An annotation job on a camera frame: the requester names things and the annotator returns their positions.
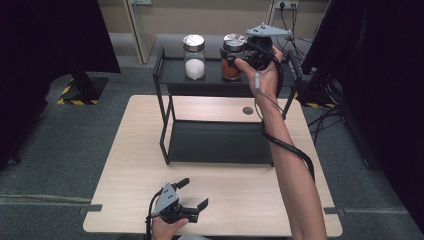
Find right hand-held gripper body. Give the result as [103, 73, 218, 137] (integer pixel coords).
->
[245, 22, 293, 71]

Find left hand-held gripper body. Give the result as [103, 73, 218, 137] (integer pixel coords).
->
[151, 182, 200, 224]

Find glass jar with orange powder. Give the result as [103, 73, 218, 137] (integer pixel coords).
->
[220, 32, 249, 81]

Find glass jar with white powder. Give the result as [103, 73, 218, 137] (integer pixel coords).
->
[182, 34, 207, 81]

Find black two-tier metal rack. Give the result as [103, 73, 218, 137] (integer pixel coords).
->
[152, 46, 303, 167]

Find person's left hand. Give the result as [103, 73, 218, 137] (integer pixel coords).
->
[151, 215, 190, 240]

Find person's right hand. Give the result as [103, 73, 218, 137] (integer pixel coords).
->
[234, 44, 284, 102]

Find black stand base striped edge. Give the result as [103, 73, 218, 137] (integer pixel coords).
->
[56, 71, 110, 106]
[294, 68, 338, 110]

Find grey floor tape strip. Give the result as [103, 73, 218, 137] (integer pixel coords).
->
[0, 194, 103, 216]
[323, 206, 410, 218]

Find black curtain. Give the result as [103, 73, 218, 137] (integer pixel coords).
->
[300, 0, 424, 235]
[0, 0, 122, 172]

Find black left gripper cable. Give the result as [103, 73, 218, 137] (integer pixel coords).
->
[144, 188, 165, 240]

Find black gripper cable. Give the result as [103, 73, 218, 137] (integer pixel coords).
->
[253, 49, 316, 183]
[144, 188, 165, 240]

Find bundle of black floor cables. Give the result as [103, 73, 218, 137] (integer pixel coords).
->
[267, 4, 314, 65]

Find white wall socket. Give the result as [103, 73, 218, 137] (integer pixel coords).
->
[274, 0, 300, 10]

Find black floor cables by stand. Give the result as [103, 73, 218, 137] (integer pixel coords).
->
[307, 105, 345, 146]

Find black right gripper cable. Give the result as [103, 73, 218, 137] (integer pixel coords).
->
[253, 49, 316, 183]

